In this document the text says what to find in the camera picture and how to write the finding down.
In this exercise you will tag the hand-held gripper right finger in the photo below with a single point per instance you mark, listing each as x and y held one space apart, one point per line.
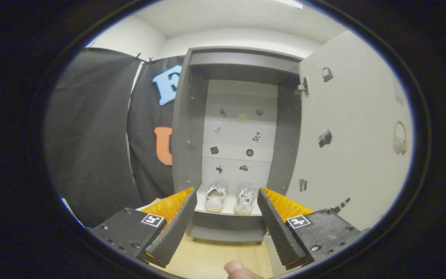
279 230

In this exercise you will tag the beige shoe cabinet door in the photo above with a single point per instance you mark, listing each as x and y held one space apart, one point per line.
362 116

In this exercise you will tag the grey shoe cabinet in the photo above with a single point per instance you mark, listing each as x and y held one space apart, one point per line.
186 135

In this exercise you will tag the black backdrop cloth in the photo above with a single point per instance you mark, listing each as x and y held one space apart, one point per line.
91 135

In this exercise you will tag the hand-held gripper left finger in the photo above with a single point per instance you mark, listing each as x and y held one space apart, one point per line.
174 230

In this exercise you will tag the long ceiling light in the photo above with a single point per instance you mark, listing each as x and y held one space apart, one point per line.
289 3

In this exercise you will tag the metal door hinge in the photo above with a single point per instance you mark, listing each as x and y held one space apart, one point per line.
303 87

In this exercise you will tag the white shoe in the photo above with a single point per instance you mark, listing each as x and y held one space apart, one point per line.
245 199
215 197

